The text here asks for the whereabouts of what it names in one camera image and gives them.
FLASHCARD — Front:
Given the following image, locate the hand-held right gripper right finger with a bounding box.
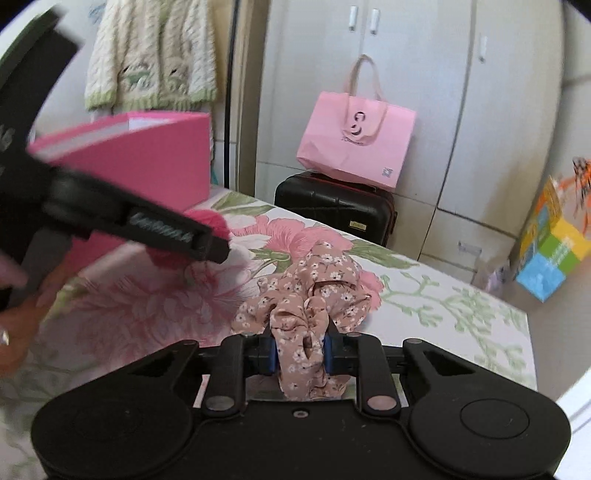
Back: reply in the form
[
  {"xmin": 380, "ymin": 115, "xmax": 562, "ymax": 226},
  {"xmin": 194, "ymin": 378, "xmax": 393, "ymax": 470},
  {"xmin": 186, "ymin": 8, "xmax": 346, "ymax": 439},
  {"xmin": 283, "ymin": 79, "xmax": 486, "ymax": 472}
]
[{"xmin": 322, "ymin": 331, "xmax": 468, "ymax": 414}]

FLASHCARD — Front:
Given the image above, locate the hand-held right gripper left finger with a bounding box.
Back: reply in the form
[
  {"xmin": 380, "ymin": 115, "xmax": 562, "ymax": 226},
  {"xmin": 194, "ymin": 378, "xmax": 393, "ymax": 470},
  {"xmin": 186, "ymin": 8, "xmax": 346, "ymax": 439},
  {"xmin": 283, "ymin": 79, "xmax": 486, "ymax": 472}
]
[{"xmin": 124, "ymin": 333, "xmax": 279, "ymax": 418}]

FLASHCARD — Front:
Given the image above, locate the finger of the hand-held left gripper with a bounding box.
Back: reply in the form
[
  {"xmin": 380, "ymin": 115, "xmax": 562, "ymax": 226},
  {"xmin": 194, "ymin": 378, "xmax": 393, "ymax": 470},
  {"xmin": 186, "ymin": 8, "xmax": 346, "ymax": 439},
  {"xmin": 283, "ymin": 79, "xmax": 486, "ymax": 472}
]
[{"xmin": 85, "ymin": 182, "xmax": 230, "ymax": 265}]

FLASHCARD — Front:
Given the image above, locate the pink cardboard box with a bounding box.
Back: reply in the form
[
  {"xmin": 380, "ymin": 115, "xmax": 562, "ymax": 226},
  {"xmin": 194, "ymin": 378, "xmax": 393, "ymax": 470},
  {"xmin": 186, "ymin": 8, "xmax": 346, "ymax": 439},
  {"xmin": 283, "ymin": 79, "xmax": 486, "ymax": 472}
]
[{"xmin": 27, "ymin": 111, "xmax": 212, "ymax": 278}]

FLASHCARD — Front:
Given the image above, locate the floral fabric scrunchie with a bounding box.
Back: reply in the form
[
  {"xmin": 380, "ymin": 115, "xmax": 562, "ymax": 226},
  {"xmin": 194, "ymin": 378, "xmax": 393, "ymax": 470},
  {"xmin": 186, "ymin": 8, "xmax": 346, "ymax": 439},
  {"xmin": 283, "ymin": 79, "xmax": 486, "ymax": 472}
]
[{"xmin": 231, "ymin": 240, "xmax": 372, "ymax": 401}]

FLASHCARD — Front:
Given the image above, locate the person's left hand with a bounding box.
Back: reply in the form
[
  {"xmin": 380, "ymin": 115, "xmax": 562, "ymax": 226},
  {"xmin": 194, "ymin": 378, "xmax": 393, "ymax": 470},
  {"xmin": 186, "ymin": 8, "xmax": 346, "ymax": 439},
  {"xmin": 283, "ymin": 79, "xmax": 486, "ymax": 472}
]
[{"xmin": 0, "ymin": 256, "xmax": 54, "ymax": 377}]

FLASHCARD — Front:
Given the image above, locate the floral bed sheet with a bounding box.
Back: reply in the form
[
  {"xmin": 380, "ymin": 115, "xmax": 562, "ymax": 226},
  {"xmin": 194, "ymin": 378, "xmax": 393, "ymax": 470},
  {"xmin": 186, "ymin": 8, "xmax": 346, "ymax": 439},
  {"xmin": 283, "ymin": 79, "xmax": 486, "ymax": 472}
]
[{"xmin": 0, "ymin": 185, "xmax": 539, "ymax": 462}]

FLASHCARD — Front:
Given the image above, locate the black suitcase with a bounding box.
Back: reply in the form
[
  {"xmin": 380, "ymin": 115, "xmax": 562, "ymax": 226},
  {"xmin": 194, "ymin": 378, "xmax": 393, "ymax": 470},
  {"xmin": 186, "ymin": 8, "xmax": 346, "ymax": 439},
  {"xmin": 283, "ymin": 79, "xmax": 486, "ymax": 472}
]
[{"xmin": 274, "ymin": 172, "xmax": 399, "ymax": 247}]

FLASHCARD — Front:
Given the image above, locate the cream knitted sweater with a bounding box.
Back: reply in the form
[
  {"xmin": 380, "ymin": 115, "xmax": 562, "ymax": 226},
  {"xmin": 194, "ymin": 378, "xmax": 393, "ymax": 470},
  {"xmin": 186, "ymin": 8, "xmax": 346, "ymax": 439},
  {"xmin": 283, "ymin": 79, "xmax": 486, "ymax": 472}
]
[{"xmin": 84, "ymin": 0, "xmax": 218, "ymax": 114}]

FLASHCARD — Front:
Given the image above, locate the small translucent bag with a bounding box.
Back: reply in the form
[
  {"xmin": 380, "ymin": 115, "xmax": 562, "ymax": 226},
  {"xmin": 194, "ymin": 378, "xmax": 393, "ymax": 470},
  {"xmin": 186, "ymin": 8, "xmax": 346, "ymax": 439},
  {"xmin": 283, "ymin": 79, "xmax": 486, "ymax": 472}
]
[{"xmin": 482, "ymin": 256, "xmax": 513, "ymax": 294}]

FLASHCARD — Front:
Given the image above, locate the pink paper shopping bag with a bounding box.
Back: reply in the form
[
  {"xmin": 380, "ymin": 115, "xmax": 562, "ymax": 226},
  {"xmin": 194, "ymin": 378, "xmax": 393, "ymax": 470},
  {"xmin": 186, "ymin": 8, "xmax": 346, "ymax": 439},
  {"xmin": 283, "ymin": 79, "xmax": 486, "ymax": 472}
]
[{"xmin": 296, "ymin": 54, "xmax": 417, "ymax": 193}]

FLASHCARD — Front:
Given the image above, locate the colourful cube box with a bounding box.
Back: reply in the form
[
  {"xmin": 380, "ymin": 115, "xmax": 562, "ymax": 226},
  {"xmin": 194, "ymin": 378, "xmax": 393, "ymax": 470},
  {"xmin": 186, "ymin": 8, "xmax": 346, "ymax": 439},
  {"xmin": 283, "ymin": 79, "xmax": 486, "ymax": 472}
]
[{"xmin": 515, "ymin": 175, "xmax": 591, "ymax": 303}]

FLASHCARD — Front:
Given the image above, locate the white wardrobe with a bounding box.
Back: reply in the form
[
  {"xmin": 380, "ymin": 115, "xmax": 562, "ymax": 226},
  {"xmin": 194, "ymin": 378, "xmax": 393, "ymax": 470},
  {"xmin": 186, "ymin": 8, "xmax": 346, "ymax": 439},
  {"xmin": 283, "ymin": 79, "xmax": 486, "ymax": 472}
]
[{"xmin": 254, "ymin": 0, "xmax": 568, "ymax": 278}]

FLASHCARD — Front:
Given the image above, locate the orange string ornament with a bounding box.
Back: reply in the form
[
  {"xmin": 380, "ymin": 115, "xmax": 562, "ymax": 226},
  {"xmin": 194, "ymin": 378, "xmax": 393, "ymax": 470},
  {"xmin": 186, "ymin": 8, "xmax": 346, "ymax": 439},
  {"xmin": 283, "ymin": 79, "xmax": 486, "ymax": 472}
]
[{"xmin": 571, "ymin": 157, "xmax": 591, "ymax": 197}]

